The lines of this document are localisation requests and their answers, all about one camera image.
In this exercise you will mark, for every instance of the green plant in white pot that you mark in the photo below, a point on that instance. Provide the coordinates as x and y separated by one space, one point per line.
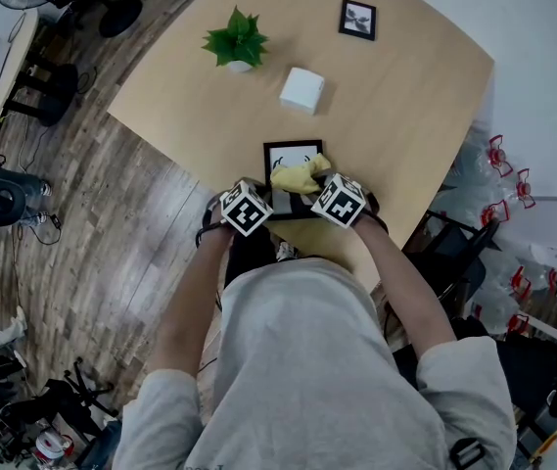
236 42

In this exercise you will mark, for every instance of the black standing fan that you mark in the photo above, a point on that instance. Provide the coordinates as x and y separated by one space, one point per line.
120 17

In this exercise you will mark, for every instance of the black office chair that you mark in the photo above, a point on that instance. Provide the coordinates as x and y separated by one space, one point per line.
523 375

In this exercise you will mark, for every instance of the black deer picture frame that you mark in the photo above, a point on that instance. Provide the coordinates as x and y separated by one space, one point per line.
290 152

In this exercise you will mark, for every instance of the red white container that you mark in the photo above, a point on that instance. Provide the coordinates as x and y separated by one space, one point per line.
53 443

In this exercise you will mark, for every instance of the person's patterned shoe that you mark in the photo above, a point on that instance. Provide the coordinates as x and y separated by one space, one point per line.
288 251

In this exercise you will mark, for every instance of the group of clear water jugs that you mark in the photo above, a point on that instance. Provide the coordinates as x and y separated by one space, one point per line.
498 257

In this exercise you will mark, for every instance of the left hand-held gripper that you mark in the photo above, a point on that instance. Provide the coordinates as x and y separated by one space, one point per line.
246 208

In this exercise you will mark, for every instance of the person's left forearm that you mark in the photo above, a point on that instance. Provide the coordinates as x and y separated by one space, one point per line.
190 301

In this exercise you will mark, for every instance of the white tissue box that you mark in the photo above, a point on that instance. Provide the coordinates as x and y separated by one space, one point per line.
301 91

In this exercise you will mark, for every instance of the black folding chair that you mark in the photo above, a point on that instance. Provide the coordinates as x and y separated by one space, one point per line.
459 257

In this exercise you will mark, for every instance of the yellow cleaning cloth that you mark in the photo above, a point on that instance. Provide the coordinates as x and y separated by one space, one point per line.
300 176

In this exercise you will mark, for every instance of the person's right forearm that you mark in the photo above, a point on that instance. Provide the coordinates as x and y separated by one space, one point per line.
407 282

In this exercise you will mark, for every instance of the black chair base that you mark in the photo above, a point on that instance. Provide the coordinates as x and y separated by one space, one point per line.
77 390

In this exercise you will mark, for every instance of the round wooden table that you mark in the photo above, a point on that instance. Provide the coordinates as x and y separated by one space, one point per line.
13 66

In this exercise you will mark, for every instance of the small black picture frame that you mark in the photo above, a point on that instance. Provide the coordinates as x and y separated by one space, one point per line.
357 20

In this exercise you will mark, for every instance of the person's black trousers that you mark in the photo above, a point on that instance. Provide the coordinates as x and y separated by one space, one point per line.
248 257

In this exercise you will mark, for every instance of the person's grey shirt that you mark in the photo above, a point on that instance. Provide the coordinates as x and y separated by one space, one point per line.
302 375

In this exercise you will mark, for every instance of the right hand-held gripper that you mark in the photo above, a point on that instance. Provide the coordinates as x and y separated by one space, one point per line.
339 201

